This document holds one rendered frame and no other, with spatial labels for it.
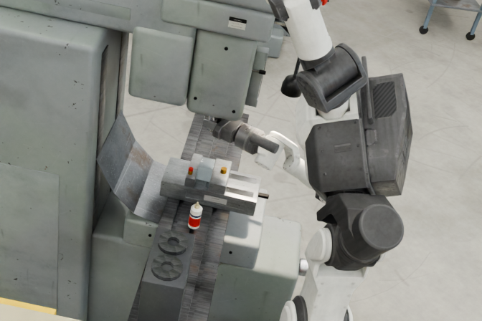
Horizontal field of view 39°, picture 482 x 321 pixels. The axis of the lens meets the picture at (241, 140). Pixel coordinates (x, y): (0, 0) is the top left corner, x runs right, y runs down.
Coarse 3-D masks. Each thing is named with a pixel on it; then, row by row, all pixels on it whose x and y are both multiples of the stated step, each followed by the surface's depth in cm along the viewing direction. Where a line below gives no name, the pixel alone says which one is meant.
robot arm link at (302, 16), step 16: (272, 0) 153; (288, 0) 154; (304, 0) 153; (320, 0) 154; (288, 16) 156; (304, 16) 155; (320, 16) 157; (304, 32) 157; (320, 32) 159; (304, 48) 161; (320, 48) 161
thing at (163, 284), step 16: (160, 240) 198; (176, 240) 201; (192, 240) 202; (160, 256) 193; (176, 256) 196; (144, 272) 189; (160, 272) 188; (176, 272) 189; (144, 288) 188; (160, 288) 188; (176, 288) 187; (144, 304) 192; (160, 304) 191; (176, 304) 191; (144, 320) 196; (160, 320) 196; (176, 320) 195
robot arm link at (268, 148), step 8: (256, 128) 227; (248, 136) 224; (256, 136) 221; (264, 136) 226; (248, 144) 224; (256, 144) 221; (264, 144) 220; (272, 144) 219; (280, 144) 223; (248, 152) 227; (256, 152) 226; (264, 152) 222; (272, 152) 219; (280, 152) 225; (256, 160) 223; (264, 160) 222; (272, 160) 222
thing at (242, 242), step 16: (256, 208) 259; (128, 224) 244; (144, 224) 243; (240, 224) 250; (256, 224) 252; (128, 240) 248; (144, 240) 247; (224, 240) 243; (240, 240) 244; (256, 240) 245; (224, 256) 247; (240, 256) 246; (256, 256) 245
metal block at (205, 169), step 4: (200, 160) 242; (204, 160) 242; (208, 160) 243; (212, 160) 243; (200, 164) 240; (204, 164) 241; (208, 164) 241; (212, 164) 242; (200, 168) 240; (204, 168) 239; (208, 168) 239; (212, 168) 240; (200, 172) 241; (204, 172) 240; (208, 172) 240; (200, 176) 242; (204, 176) 242; (208, 176) 241; (204, 180) 242; (208, 180) 242
